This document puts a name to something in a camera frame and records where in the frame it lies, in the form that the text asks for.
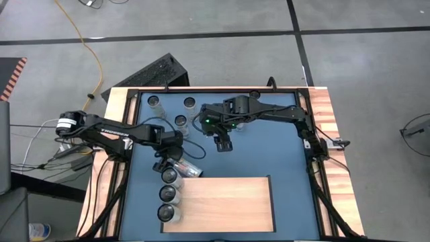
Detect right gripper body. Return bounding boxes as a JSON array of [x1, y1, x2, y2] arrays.
[[200, 102, 243, 135]]

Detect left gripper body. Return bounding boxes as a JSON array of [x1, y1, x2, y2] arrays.
[[157, 130, 185, 162]]

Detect white Celsius can blue band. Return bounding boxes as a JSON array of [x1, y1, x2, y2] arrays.
[[161, 167, 185, 191]]

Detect white Celsius can yellow band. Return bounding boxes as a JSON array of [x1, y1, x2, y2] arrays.
[[166, 157, 204, 178]]

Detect wooden shelf board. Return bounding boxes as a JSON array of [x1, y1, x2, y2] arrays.
[[160, 174, 277, 234]]

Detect blue table mat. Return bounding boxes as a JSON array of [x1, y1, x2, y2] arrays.
[[119, 91, 320, 241]]

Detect black perforated metal box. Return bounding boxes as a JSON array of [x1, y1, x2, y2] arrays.
[[100, 52, 190, 102]]

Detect grey power adapter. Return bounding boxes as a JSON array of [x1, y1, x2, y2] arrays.
[[69, 155, 94, 172]]

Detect black flat floor bar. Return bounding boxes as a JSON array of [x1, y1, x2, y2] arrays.
[[9, 171, 87, 203]]

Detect white plastic container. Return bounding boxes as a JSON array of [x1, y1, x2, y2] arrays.
[[28, 223, 52, 242]]

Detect black orange striped floor mat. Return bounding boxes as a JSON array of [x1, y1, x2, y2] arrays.
[[0, 56, 28, 102]]

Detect black table frame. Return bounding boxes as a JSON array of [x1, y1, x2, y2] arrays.
[[100, 86, 337, 242]]

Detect black diagonal frame strut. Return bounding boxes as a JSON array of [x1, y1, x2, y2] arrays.
[[77, 157, 132, 240], [307, 164, 362, 240]]

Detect yellow floor cable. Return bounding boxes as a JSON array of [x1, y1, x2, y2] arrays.
[[53, 0, 103, 111]]

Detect black floor cable bundle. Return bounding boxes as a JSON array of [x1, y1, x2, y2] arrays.
[[9, 161, 73, 175]]

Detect white floor cable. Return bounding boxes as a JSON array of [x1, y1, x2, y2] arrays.
[[20, 117, 60, 171]]

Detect thin black floor cable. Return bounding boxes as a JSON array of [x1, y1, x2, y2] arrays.
[[9, 123, 58, 129]]

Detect black cable with white plug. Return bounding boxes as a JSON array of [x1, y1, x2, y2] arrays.
[[77, 0, 130, 10]]

